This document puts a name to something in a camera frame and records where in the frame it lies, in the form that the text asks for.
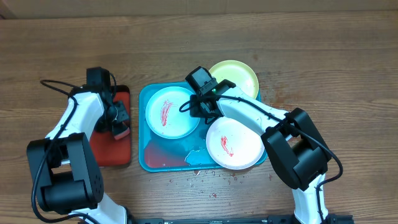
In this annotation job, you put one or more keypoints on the red sponge with green pad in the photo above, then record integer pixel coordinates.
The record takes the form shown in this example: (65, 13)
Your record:
(120, 130)

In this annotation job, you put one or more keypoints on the white plate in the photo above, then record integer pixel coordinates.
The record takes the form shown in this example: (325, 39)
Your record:
(232, 145)

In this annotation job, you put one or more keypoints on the dark red tray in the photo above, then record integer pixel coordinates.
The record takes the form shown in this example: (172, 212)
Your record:
(109, 151)

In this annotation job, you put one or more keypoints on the light blue plate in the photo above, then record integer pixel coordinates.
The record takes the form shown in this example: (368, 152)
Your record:
(163, 115)

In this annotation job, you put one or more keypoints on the teal plastic tray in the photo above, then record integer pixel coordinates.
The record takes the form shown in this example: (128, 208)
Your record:
(158, 154)

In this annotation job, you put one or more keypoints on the yellow-green plate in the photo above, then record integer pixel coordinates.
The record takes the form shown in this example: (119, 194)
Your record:
(239, 73)

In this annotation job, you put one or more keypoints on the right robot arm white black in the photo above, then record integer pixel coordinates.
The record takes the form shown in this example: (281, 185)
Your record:
(295, 148)

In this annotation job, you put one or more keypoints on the black rail at table edge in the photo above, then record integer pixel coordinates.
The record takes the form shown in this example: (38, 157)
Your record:
(271, 219)

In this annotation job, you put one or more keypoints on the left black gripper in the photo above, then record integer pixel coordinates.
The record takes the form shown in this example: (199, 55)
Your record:
(124, 114)

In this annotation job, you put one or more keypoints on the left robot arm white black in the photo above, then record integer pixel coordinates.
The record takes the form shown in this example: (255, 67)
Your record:
(67, 181)

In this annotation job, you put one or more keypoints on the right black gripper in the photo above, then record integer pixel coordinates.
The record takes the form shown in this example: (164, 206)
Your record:
(196, 103)

